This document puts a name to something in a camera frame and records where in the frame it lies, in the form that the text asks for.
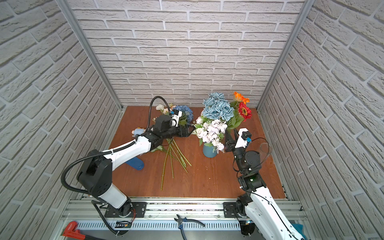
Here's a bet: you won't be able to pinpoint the dark blue hydrangea flower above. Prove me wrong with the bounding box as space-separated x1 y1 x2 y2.
173 105 194 126

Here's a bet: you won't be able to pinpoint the pink white mixed bouquet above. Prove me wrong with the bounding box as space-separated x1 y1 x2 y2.
192 116 228 153

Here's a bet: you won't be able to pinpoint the teal ceramic vase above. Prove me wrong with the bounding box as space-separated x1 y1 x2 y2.
203 143 218 158

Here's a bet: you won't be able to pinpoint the red carnation flower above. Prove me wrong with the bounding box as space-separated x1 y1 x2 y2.
227 101 252 130

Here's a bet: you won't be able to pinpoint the light blue rose bouquet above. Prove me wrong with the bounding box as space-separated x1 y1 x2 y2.
202 92 235 122

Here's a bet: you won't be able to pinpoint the orange gerbera flower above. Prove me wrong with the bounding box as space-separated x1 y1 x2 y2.
230 92 250 109

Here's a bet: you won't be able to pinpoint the clear glass vase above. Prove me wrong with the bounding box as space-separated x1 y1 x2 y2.
259 143 273 164

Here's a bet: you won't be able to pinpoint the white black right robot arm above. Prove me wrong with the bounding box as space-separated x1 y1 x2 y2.
225 128 305 240

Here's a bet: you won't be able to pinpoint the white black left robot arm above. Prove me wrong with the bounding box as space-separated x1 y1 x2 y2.
77 115 194 209

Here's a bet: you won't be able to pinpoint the dark blue lying vase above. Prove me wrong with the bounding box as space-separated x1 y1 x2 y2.
126 157 145 171

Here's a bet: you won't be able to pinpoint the cream white flower stem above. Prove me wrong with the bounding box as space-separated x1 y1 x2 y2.
156 105 165 111

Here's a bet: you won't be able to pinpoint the light blue small bottle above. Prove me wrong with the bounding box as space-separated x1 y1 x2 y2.
132 128 146 138

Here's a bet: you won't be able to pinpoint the white blue work glove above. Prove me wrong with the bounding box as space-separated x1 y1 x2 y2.
292 224 308 240

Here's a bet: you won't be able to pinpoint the red clamp tool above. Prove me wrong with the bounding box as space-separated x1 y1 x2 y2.
62 221 103 240

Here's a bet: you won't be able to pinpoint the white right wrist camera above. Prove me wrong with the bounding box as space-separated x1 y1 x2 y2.
235 128 252 149

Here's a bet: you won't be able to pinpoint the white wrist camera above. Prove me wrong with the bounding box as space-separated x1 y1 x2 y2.
170 110 183 127
235 128 252 149

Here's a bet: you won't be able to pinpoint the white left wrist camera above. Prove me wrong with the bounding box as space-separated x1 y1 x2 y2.
170 110 183 127

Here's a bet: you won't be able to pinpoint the black corrugated cable conduit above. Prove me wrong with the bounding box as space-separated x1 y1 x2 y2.
60 95 172 195

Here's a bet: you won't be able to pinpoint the blue handled pliers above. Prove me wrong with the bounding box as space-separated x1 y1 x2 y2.
173 213 206 240

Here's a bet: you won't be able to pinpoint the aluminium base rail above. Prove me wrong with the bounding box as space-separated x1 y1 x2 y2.
50 196 319 240

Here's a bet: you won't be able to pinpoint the aluminium right corner post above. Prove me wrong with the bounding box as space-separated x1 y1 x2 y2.
256 0 315 111

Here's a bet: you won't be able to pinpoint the aluminium corner post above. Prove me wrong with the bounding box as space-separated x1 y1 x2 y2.
57 0 124 112
256 0 315 111

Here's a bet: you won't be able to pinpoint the aluminium left corner post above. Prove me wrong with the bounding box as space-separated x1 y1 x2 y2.
57 0 124 112

